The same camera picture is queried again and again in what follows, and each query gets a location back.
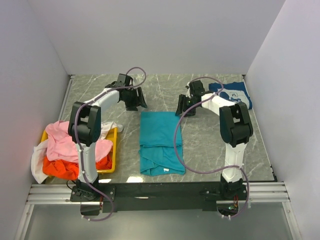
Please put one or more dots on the teal t shirt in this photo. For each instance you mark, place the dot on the teal t shirt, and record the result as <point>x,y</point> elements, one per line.
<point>159,153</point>

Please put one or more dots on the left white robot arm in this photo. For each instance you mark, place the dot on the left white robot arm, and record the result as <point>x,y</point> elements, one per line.
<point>85,128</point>

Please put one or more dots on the pink t shirt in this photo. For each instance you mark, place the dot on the pink t shirt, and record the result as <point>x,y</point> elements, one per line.
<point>60,145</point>

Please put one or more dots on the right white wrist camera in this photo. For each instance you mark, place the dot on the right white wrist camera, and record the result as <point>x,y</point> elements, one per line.
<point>195,89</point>

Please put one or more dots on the black base beam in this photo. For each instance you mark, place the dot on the black base beam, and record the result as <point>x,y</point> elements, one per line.
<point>120,197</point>

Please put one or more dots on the yellow plastic bin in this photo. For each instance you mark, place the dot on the yellow plastic bin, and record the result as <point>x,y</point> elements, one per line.
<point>111,135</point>

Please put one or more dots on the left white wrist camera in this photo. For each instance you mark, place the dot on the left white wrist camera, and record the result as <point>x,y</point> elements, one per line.
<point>124,80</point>

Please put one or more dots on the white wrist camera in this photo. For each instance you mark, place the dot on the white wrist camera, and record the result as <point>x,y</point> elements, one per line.
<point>195,89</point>
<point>124,80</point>

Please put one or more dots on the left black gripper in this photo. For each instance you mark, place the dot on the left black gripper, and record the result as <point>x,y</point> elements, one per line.
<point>139,100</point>

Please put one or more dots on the white t shirt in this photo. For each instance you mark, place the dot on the white t shirt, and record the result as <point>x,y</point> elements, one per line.
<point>37,159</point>

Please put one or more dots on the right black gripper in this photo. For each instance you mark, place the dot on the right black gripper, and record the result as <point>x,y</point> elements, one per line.
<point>183,99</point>

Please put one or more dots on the folded navy printed t shirt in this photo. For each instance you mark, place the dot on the folded navy printed t shirt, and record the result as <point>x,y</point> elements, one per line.
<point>234,92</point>

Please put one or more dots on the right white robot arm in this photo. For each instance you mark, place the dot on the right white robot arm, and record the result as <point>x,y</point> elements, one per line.
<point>235,127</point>

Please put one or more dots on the orange t shirt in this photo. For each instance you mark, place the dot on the orange t shirt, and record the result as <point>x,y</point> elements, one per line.
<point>68,170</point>

